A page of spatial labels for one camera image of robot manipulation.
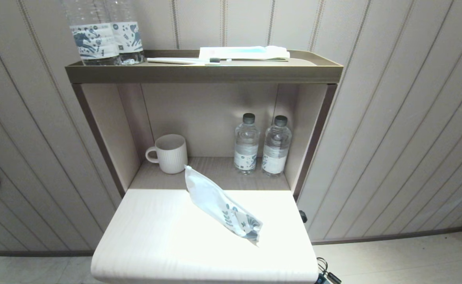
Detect white blue plastic wrapper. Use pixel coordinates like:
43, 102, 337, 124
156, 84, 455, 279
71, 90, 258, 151
184, 165, 264, 246

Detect small clear water bottle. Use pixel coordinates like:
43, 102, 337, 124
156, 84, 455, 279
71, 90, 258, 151
234, 113, 261, 175
262, 115, 293, 177

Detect white ribbed mug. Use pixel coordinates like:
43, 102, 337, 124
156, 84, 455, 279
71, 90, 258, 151
145, 134, 188, 174

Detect brown open shelf unit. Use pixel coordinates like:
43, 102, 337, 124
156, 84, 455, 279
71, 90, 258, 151
65, 49, 344, 202

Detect white toothbrush dark bristles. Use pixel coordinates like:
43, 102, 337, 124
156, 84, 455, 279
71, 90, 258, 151
147, 57, 221, 65

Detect large clear water bottle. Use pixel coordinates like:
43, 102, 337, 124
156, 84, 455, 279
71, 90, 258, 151
61, 0, 120, 66
107, 0, 145, 65

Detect black key bunch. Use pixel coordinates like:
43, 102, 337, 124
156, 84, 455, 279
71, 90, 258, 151
316, 257, 343, 284

